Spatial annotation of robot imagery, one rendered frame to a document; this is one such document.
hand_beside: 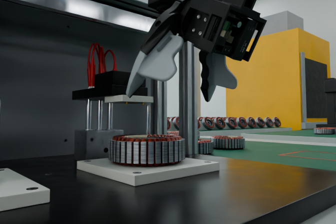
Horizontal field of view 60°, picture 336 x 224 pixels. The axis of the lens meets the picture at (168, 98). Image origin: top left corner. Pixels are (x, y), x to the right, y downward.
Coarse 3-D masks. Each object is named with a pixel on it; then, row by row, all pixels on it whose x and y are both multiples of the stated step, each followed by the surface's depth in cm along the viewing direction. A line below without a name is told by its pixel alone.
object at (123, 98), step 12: (108, 72) 46; (120, 72) 46; (96, 84) 49; (108, 84) 46; (120, 84) 46; (144, 84) 49; (72, 96) 55; (84, 96) 51; (96, 96) 48; (108, 96) 46; (120, 96) 44; (132, 96) 44; (144, 96) 46; (108, 108) 55; (108, 120) 55
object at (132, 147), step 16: (112, 144) 40; (128, 144) 38; (144, 144) 38; (160, 144) 38; (176, 144) 40; (112, 160) 40; (128, 160) 38; (144, 160) 37; (160, 160) 38; (176, 160) 39
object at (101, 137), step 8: (80, 136) 51; (88, 136) 50; (96, 136) 51; (104, 136) 52; (112, 136) 53; (80, 144) 51; (88, 144) 50; (96, 144) 51; (104, 144) 52; (80, 152) 51; (88, 152) 50; (96, 152) 51; (104, 152) 52
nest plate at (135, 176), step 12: (84, 168) 41; (96, 168) 39; (108, 168) 37; (120, 168) 37; (132, 168) 37; (144, 168) 37; (156, 168) 37; (168, 168) 37; (180, 168) 37; (192, 168) 38; (204, 168) 40; (216, 168) 42; (120, 180) 34; (132, 180) 33; (144, 180) 33; (156, 180) 34
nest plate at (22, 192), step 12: (0, 180) 30; (12, 180) 30; (24, 180) 30; (0, 192) 25; (12, 192) 25; (24, 192) 25; (36, 192) 25; (48, 192) 26; (0, 204) 24; (12, 204) 24; (24, 204) 25
